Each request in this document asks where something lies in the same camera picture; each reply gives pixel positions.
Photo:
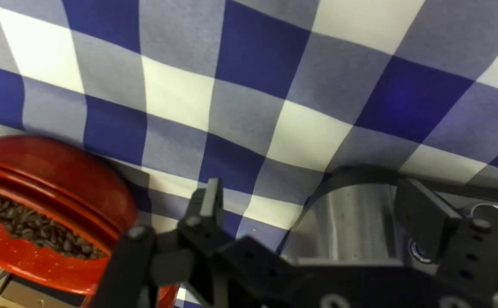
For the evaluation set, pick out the silver two-slot toaster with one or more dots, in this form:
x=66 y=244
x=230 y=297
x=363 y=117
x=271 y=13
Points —
x=351 y=223

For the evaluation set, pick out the large red bowl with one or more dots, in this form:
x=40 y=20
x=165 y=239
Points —
x=54 y=177

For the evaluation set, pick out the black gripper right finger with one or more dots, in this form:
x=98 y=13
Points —
x=428 y=229

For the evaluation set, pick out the coffee beans pile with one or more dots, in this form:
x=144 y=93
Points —
x=31 y=225

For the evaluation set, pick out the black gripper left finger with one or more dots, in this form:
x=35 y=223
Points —
x=211 y=211

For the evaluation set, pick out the blue white checkered tablecloth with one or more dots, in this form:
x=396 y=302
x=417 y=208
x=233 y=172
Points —
x=259 y=87

